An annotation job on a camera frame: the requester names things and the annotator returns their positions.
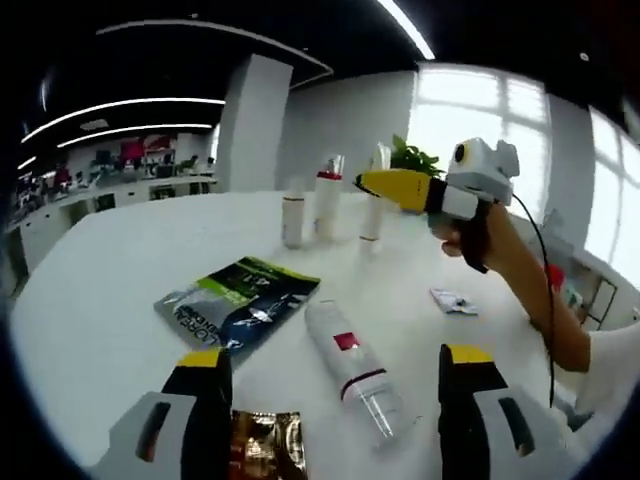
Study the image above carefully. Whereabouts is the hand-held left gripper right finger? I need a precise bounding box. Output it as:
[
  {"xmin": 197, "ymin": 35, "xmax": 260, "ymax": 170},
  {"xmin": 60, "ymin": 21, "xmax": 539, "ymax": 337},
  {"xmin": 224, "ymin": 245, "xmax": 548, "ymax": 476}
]
[{"xmin": 437, "ymin": 343, "xmax": 576, "ymax": 480}]

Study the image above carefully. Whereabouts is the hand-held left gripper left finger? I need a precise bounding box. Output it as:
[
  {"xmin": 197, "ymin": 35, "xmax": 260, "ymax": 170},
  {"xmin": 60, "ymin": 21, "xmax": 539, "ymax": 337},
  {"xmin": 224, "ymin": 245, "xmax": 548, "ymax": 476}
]
[{"xmin": 87, "ymin": 348, "xmax": 234, "ymax": 480}]

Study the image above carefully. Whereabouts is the gold skincare sachet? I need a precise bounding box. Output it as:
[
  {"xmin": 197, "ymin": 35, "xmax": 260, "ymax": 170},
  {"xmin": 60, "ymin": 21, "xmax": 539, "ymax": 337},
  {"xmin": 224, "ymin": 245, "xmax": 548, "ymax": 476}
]
[{"xmin": 229, "ymin": 409, "xmax": 308, "ymax": 480}]

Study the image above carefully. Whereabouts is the red-capped white skincare bottle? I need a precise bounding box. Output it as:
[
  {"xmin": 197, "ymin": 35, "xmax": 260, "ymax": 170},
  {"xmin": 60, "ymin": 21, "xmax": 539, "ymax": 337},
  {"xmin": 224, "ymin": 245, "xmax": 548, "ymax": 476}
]
[{"xmin": 312, "ymin": 153, "xmax": 347, "ymax": 245}]

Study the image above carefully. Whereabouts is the clear-capped cream skincare bottle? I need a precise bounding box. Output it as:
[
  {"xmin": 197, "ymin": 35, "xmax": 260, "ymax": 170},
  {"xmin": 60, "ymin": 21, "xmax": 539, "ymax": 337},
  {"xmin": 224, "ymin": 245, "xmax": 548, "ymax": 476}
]
[{"xmin": 281, "ymin": 175, "xmax": 307, "ymax": 251}]

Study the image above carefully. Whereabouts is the clear skincare sachet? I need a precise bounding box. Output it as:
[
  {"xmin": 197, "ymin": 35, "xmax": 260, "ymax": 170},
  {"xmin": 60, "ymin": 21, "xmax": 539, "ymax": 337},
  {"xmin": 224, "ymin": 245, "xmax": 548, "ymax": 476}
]
[{"xmin": 428, "ymin": 287, "xmax": 480, "ymax": 317}]

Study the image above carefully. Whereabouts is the green black skincare packet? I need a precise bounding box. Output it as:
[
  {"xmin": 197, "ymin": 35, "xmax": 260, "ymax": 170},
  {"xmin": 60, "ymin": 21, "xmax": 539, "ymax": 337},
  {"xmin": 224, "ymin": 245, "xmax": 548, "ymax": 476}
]
[{"xmin": 152, "ymin": 256, "xmax": 322, "ymax": 355}]

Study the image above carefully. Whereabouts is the red-square white skincare bottle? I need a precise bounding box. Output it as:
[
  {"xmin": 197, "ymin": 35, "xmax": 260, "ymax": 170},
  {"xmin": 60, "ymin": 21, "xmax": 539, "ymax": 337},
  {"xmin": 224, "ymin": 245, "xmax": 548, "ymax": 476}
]
[{"xmin": 303, "ymin": 298, "xmax": 407, "ymax": 442}]

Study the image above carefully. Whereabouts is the person's right hand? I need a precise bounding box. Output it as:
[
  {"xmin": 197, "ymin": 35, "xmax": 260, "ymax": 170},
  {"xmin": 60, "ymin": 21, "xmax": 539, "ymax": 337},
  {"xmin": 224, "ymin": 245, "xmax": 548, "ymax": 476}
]
[{"xmin": 429, "ymin": 203, "xmax": 521, "ymax": 274}]

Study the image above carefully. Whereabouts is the potted green plant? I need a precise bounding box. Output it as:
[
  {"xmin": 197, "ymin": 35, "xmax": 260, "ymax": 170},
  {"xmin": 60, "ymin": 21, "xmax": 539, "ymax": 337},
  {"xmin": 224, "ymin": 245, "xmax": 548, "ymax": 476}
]
[{"xmin": 388, "ymin": 133, "xmax": 446, "ymax": 182}]

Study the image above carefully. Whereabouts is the large window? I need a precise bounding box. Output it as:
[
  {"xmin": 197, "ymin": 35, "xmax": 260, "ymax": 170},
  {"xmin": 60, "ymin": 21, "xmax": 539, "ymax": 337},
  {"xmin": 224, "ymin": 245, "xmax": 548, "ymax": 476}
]
[
  {"xmin": 407, "ymin": 67, "xmax": 551, "ymax": 211},
  {"xmin": 584, "ymin": 99, "xmax": 640, "ymax": 281}
]

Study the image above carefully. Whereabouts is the long ceiling strip light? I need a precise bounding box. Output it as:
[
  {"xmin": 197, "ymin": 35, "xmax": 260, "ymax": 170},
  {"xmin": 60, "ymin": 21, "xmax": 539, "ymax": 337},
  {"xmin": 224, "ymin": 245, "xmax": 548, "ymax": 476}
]
[{"xmin": 374, "ymin": 0, "xmax": 436, "ymax": 60}]

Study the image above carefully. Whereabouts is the white office counter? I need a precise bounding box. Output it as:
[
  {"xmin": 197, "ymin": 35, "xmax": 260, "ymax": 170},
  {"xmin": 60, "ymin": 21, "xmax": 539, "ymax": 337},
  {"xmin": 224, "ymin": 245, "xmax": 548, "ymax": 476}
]
[{"xmin": 9, "ymin": 169, "xmax": 219, "ymax": 242}]

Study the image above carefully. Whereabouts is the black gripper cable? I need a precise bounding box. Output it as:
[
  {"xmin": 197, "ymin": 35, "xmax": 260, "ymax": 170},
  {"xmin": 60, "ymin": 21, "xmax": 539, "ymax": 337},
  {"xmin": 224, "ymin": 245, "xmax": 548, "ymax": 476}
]
[{"xmin": 509, "ymin": 192, "xmax": 557, "ymax": 409}]

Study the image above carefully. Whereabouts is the black frame shelf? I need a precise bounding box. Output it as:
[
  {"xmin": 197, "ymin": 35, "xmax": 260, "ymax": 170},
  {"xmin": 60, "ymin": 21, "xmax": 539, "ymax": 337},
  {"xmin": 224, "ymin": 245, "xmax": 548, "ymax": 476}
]
[{"xmin": 574, "ymin": 249, "xmax": 634, "ymax": 326}]

